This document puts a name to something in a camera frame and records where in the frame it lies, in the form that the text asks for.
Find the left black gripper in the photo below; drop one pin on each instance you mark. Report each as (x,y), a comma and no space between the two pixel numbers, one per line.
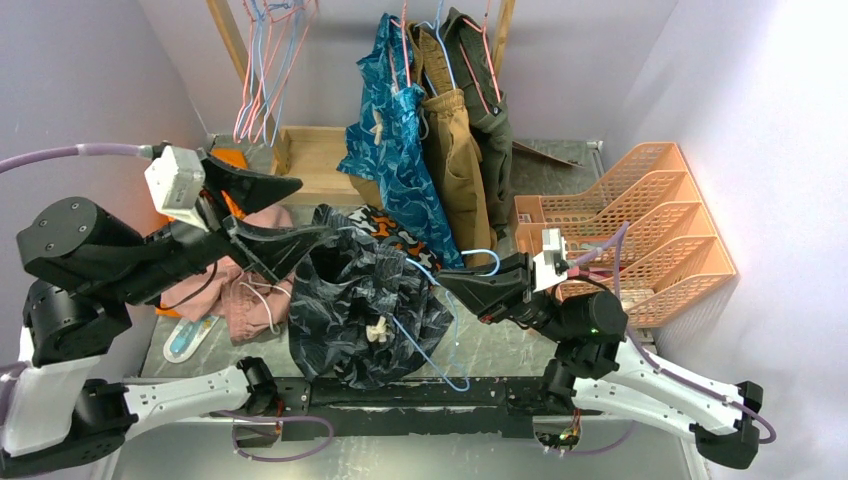
(272,251)

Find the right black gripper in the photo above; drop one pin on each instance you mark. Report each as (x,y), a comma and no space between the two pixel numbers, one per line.
(491,295)

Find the light blue wire hanger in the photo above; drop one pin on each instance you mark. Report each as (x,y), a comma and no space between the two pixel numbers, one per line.
(390,320)

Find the dark leaf print shorts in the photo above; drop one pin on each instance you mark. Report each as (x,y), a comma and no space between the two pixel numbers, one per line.
(316,289)

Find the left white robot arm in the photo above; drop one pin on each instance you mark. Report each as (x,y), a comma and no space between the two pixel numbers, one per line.
(89,267)

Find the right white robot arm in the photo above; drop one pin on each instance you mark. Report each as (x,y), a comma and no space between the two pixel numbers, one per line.
(599,366)

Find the orange camouflage shorts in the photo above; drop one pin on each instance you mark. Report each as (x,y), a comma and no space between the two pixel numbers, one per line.
(381,226)

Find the blue leaf print shorts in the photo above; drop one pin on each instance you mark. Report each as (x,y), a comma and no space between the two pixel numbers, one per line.
(384,145)

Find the brown hanging shorts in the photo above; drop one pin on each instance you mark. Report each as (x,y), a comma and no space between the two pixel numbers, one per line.
(450,152)

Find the dark green hanging shorts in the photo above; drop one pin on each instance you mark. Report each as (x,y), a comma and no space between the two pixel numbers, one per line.
(472,69)

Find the orange garment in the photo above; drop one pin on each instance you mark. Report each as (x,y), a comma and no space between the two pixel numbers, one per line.
(176,234)

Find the wooden clothes rack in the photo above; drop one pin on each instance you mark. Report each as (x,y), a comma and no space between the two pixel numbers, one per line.
(308,153)

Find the pink item in organizer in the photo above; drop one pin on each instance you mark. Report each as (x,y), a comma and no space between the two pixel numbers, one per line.
(596,273)

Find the peach plastic file organizer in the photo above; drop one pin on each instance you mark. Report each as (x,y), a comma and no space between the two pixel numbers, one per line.
(672,253)

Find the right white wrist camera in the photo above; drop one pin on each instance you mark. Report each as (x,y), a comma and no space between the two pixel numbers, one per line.
(550,265)

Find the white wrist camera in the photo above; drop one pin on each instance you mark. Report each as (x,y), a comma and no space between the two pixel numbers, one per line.
(175,180)
(550,265)

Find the pink drawstring shorts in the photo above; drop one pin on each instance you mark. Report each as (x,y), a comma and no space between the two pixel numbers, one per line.
(248,303)

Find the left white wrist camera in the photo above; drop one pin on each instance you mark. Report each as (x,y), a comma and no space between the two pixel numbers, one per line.
(175,180)

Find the empty wire hangers bunch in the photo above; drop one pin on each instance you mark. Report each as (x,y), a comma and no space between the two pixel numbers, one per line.
(277,32)

